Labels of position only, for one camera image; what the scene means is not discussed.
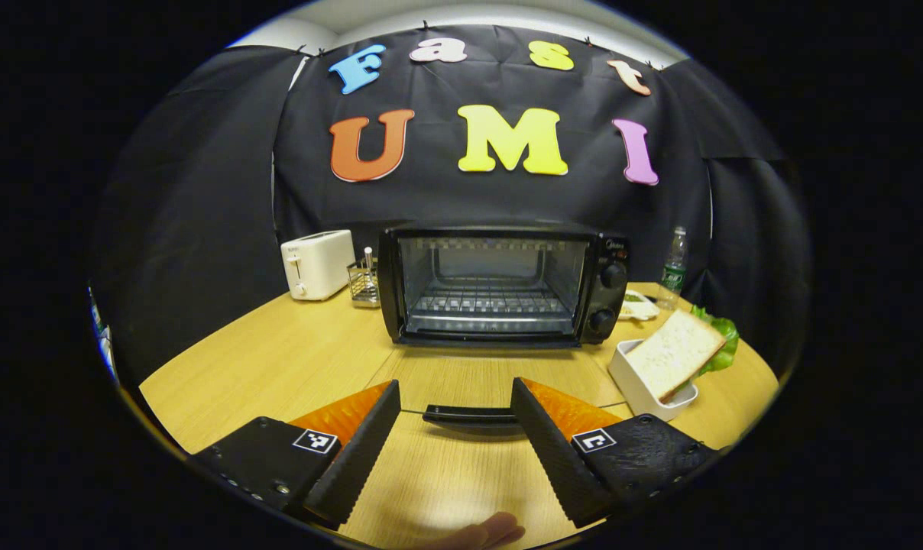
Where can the white toaster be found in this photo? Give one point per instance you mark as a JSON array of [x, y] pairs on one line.
[[320, 263]]

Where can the black backdrop cloth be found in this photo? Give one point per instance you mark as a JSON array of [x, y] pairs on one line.
[[202, 191]]

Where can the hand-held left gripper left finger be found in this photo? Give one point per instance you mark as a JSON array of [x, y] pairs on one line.
[[358, 454]]

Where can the clear plastic water bottle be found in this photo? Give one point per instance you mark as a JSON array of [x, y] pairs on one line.
[[674, 267]]

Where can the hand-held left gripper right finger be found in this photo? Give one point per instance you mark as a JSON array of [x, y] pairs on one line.
[[553, 454]]

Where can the white rectangular tray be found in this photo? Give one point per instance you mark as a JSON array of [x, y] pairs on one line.
[[629, 378]]

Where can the small white dish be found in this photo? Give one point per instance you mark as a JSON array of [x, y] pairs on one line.
[[639, 307]]

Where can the black electric oven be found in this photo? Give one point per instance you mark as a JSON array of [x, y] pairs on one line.
[[613, 302]]

